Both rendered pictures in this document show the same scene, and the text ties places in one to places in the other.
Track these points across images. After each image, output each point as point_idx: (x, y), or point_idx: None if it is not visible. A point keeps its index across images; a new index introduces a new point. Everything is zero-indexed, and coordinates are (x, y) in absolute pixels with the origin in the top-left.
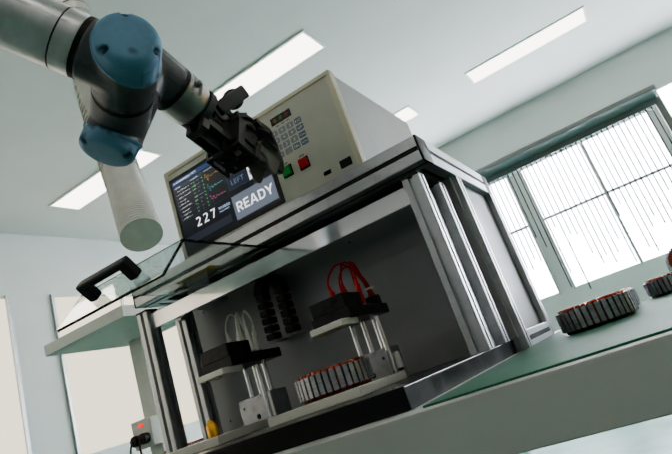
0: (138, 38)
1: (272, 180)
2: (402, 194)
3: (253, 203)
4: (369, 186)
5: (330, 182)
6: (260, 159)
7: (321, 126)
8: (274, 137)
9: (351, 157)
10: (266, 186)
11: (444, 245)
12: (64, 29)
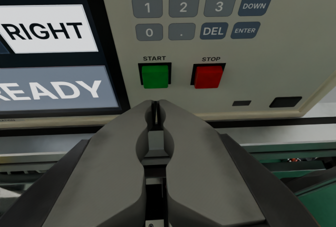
0: None
1: (104, 78)
2: (320, 172)
3: (41, 98)
4: (296, 158)
5: (252, 146)
6: (140, 159)
7: (322, 15)
8: (258, 165)
9: (301, 99)
10: (83, 82)
11: (304, 194)
12: None
